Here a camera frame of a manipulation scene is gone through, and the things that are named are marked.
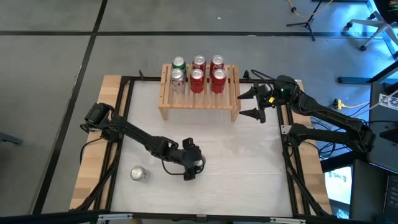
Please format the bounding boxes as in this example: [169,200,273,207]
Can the red Coca-Cola Zero can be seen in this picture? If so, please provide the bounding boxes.
[190,68,206,94]

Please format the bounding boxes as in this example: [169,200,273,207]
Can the black cable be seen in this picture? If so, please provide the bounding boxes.
[80,136,104,164]

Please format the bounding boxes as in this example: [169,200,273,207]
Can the wooden slatted shelf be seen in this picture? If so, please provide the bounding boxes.
[157,63,243,123]

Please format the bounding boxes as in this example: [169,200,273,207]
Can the lit monitor screen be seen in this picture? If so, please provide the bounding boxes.
[324,166,354,205]

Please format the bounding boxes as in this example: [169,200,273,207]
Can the grey floor object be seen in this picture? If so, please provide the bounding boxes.
[0,131,24,146]

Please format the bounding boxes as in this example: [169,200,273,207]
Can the black computer case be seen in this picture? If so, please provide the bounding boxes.
[349,159,398,224]

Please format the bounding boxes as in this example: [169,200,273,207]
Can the dark grey desk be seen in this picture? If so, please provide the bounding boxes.
[366,60,398,170]

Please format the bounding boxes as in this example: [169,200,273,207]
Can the dark red soda can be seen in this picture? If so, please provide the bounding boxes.
[192,55,207,74]

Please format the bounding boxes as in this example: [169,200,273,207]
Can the green Sprite can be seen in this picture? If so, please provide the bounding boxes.
[171,56,187,75]
[193,156,206,170]

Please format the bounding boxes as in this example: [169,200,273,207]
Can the white office chair base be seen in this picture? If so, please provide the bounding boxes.
[344,11,398,60]

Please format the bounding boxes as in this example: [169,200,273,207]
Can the black aluminium table frame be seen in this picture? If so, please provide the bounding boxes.
[0,70,398,224]

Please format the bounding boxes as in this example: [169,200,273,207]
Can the yellow floor cable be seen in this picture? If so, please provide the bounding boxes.
[286,0,335,19]

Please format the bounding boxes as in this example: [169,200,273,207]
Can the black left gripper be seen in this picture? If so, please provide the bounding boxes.
[172,137,206,182]

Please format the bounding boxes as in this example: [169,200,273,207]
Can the white paper with marker print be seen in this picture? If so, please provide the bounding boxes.
[378,90,398,111]

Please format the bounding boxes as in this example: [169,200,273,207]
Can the black tripod stand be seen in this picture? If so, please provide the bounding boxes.
[285,0,326,42]

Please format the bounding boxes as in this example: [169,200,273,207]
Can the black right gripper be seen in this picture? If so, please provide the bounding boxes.
[237,74,300,124]

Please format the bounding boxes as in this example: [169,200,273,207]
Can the yellow power plug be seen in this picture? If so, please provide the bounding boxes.
[332,98,348,110]

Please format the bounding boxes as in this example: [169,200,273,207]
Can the silver Diet Coke can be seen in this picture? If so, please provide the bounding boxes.
[170,68,187,94]
[129,165,147,182]

